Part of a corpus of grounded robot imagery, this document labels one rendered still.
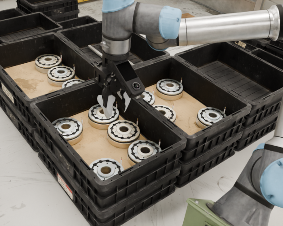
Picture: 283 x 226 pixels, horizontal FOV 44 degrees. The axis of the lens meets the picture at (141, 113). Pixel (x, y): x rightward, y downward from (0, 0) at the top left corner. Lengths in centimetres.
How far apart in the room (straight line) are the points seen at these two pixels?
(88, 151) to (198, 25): 49
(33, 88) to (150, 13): 65
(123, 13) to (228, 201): 55
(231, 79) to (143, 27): 74
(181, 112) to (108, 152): 33
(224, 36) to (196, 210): 47
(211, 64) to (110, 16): 81
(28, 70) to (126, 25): 69
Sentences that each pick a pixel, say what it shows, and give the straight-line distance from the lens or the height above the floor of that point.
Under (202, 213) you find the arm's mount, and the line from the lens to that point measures 93.
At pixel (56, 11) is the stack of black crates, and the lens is 282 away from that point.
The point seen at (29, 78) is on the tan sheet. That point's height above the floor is 83.
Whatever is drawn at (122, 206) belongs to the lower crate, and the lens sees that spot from 98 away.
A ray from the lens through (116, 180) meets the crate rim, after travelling 87.
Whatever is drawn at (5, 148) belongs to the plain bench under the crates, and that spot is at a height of 70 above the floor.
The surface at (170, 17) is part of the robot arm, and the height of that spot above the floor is 127.
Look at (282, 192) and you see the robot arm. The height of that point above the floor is 102.
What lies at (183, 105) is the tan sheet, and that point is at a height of 83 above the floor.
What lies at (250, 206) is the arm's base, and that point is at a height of 88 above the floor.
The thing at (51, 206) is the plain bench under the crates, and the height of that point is 70.
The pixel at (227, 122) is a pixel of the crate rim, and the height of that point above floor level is 92.
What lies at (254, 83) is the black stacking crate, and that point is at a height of 83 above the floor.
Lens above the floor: 159
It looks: 38 degrees down
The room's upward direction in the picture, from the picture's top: 6 degrees clockwise
